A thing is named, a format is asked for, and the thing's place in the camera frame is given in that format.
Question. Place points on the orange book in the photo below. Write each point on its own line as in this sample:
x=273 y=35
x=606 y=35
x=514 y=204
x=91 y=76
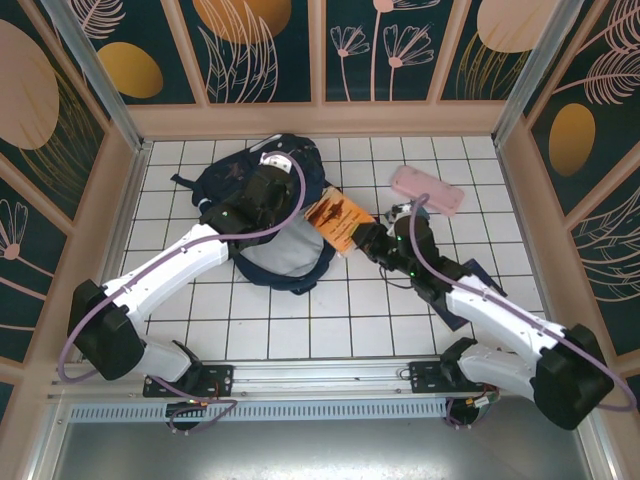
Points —
x=335 y=220

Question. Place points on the navy blue student backpack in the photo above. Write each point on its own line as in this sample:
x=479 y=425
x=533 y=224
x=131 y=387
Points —
x=280 y=255

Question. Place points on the pink pencil case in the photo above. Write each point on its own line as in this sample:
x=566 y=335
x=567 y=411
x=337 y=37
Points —
x=425 y=190

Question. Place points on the dark blue book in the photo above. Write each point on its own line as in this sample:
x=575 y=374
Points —
x=452 y=317

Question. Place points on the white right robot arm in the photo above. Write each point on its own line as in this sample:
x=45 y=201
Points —
x=505 y=310

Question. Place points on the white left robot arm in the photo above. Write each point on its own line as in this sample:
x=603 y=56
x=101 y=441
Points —
x=165 y=265

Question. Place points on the grey metal base sheet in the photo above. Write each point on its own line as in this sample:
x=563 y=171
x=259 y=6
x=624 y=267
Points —
x=320 y=455

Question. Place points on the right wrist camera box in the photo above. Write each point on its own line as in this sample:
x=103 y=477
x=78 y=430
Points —
x=400 y=215

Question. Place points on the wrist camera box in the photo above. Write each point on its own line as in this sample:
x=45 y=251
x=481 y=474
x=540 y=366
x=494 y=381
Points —
x=400 y=215
x=276 y=162

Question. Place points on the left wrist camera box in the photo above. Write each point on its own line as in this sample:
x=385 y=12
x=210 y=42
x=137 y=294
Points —
x=276 y=162

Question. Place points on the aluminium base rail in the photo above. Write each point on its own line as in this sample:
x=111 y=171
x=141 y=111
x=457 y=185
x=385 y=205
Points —
x=320 y=375

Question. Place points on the wall panel orange circle and leaves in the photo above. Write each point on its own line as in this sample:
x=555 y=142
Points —
x=295 y=60

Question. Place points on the wall panel with pink flowers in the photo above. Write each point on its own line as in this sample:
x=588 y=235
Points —
x=380 y=85

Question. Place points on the aluminium corner post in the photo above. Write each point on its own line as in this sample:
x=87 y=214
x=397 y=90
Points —
x=532 y=75
x=97 y=75

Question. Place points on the wall panel with orange oval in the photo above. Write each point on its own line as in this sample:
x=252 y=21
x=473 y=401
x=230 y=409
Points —
x=150 y=30

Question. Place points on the wall panel with pink leaf outlines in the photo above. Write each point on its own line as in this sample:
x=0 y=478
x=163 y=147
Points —
x=615 y=260

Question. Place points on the wall panel orange oval pink feathers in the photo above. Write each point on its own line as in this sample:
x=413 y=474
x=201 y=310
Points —
x=600 y=150

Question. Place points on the wall panel pink circle gold leaves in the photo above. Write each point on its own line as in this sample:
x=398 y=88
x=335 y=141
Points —
x=470 y=30

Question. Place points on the wall panel with single flower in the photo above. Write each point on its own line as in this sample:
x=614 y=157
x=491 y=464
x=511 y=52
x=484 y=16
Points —
x=30 y=310

